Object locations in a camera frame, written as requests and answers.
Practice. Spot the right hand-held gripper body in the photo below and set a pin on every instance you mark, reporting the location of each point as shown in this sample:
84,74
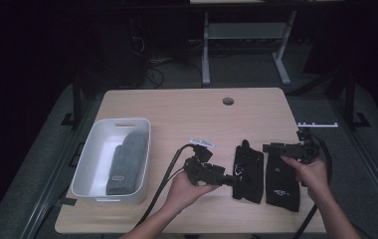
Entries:
304,151

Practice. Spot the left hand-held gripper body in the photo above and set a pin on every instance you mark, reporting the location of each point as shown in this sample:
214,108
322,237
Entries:
207,174

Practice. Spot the black glove large white print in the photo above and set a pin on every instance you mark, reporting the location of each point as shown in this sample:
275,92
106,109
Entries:
250,179

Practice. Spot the black glove small white logo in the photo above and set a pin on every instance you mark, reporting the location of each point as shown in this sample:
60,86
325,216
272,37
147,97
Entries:
281,179

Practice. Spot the grey mitten with label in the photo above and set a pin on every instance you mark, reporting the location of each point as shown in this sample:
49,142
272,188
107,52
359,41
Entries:
129,162

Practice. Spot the white plastic bin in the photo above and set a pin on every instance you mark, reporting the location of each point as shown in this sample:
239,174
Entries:
100,156

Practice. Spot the person's right hand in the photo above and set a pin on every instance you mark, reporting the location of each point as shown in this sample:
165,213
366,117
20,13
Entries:
314,179

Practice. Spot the person's left hand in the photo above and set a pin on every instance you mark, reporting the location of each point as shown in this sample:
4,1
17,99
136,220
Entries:
182,194

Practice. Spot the black metal post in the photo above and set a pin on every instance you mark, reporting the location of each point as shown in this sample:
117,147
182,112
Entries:
350,99
77,96

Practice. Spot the grey metal desk frame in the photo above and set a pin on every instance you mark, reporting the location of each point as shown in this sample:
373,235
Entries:
243,31

